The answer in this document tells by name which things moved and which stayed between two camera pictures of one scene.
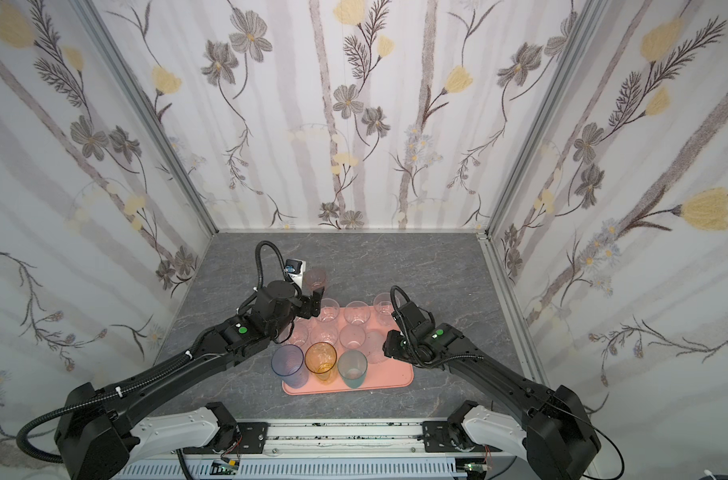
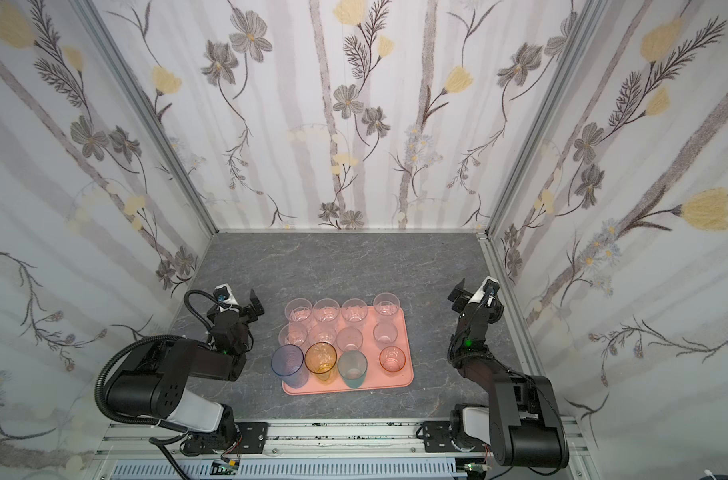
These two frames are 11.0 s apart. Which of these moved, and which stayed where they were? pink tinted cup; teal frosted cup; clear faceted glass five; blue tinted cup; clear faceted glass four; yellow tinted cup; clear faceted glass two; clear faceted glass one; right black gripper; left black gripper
Moved: pink tinted cup; left black gripper; right black gripper
Stayed: clear faceted glass one; clear faceted glass two; clear faceted glass four; clear faceted glass five; blue tinted cup; yellow tinted cup; teal frosted cup
